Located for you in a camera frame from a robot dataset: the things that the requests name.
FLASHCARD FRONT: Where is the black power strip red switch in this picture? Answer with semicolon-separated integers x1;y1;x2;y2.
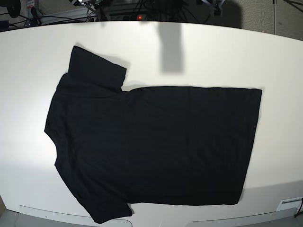
94;14;149;22

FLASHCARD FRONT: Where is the black T-shirt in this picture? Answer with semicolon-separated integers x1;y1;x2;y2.
45;46;262;224

